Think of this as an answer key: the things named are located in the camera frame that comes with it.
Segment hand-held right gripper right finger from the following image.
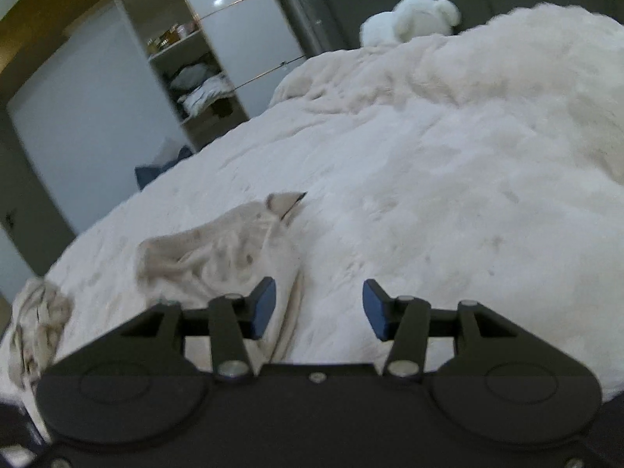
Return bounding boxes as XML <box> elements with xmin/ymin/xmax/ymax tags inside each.
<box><xmin>363</xmin><ymin>278</ymin><xmax>535</xmax><ymax>381</ymax></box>

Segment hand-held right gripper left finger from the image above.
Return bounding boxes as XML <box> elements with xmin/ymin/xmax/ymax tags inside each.
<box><xmin>104</xmin><ymin>277</ymin><xmax>277</xmax><ymax>384</ymax></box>

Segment beige printed pajama pants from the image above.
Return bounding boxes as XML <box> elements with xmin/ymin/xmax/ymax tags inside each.
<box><xmin>136</xmin><ymin>190</ymin><xmax>309</xmax><ymax>356</ymax></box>

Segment beige printed pajama top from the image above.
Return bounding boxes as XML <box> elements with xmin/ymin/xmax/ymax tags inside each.
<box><xmin>7</xmin><ymin>278</ymin><xmax>74</xmax><ymax>391</ymax></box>

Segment dark blue clothes pile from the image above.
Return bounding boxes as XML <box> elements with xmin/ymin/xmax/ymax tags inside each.
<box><xmin>135</xmin><ymin>146</ymin><xmax>193</xmax><ymax>191</ymax></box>

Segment white clothes stack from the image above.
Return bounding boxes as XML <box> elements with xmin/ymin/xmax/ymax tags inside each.
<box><xmin>178</xmin><ymin>75</ymin><xmax>232</xmax><ymax>113</ymax></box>

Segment grey clothes stack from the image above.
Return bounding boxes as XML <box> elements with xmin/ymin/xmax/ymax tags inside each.
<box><xmin>170</xmin><ymin>64</ymin><xmax>208</xmax><ymax>89</ymax></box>

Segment white fluffy blanket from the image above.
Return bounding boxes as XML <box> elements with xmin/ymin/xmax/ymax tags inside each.
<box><xmin>0</xmin><ymin>2</ymin><xmax>624</xmax><ymax>449</ymax></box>

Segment pale grey bag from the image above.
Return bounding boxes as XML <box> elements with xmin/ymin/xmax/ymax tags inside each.
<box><xmin>151</xmin><ymin>137</ymin><xmax>182</xmax><ymax>167</ymax></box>

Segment cream plush blanket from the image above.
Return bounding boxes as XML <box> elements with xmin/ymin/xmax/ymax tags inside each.
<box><xmin>269</xmin><ymin>34</ymin><xmax>469</xmax><ymax>118</ymax></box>

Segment grey door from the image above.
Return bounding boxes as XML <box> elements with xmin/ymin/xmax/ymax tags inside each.
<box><xmin>0</xmin><ymin>105</ymin><xmax>78</xmax><ymax>281</ymax></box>

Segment white wardrobe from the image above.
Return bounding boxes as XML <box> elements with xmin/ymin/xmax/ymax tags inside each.
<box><xmin>6</xmin><ymin>0</ymin><xmax>313</xmax><ymax>235</ymax></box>

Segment white plush toy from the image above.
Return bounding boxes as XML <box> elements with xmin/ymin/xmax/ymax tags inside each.
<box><xmin>360</xmin><ymin>0</ymin><xmax>462</xmax><ymax>48</ymax></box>

